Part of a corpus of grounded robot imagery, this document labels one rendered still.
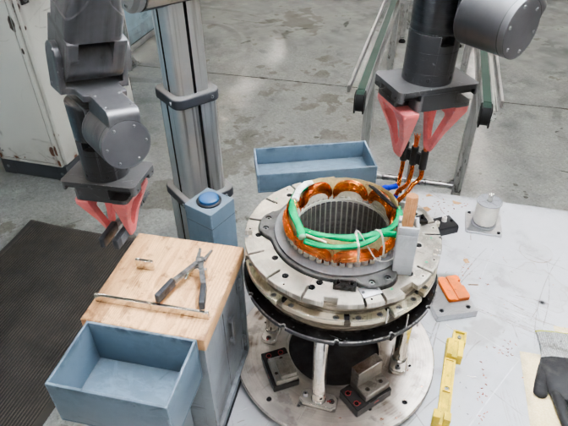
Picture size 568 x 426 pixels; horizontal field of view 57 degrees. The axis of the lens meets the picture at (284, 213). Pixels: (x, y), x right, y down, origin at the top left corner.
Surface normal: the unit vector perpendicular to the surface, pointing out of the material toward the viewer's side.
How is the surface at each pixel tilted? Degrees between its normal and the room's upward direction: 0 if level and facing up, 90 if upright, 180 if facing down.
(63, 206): 0
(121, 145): 89
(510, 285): 0
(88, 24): 112
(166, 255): 0
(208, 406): 90
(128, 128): 89
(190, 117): 90
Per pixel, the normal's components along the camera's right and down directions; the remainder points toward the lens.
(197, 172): 0.61, 0.48
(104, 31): 0.53, 0.76
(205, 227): -0.58, 0.51
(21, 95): -0.27, 0.59
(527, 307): -0.01, -0.79
